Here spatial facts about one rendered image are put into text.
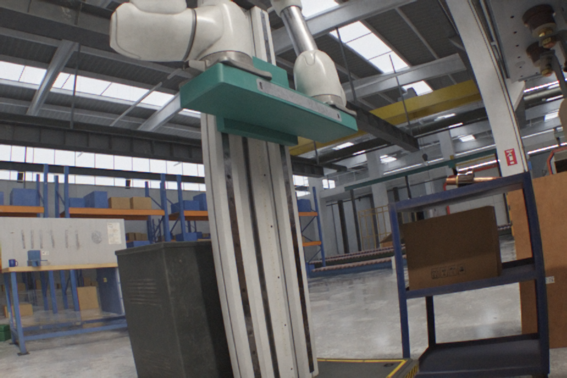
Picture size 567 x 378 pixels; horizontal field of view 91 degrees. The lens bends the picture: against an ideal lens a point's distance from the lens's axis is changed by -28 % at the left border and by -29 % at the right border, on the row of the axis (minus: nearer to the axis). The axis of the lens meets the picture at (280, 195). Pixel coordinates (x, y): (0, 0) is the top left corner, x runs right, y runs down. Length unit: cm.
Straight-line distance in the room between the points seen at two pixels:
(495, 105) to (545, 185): 961
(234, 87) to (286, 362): 86
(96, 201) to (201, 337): 717
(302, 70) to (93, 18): 606
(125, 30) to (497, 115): 1104
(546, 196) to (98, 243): 465
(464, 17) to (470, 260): 1166
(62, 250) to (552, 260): 471
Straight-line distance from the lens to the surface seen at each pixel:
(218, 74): 86
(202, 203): 989
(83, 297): 796
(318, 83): 130
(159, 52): 95
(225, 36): 96
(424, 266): 157
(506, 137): 1133
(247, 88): 90
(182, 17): 96
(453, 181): 153
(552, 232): 204
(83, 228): 483
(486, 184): 144
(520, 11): 125
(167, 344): 114
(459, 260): 153
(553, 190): 204
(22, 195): 771
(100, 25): 711
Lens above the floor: 77
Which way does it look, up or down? 9 degrees up
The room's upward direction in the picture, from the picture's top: 8 degrees counter-clockwise
